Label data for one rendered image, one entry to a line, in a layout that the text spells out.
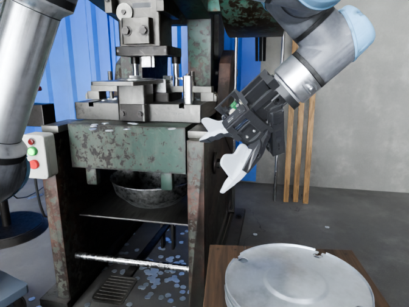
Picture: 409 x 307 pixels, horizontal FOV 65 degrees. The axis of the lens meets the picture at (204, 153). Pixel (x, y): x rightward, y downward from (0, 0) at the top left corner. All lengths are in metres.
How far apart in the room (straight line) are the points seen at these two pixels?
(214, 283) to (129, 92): 0.63
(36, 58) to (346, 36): 0.50
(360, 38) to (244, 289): 0.50
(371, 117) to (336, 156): 0.34
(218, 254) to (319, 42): 0.56
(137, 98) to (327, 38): 0.67
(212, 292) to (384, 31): 2.01
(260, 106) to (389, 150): 1.99
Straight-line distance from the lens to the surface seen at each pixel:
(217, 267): 0.82
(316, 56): 0.55
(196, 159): 0.91
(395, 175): 2.55
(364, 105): 2.39
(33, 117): 1.17
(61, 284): 1.31
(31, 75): 0.63
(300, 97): 0.56
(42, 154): 1.06
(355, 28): 0.56
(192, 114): 1.04
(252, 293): 0.69
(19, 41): 0.62
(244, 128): 0.55
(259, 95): 0.56
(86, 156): 1.12
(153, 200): 1.17
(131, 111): 1.08
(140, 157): 1.03
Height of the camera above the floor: 0.81
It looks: 14 degrees down
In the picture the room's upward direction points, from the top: straight up
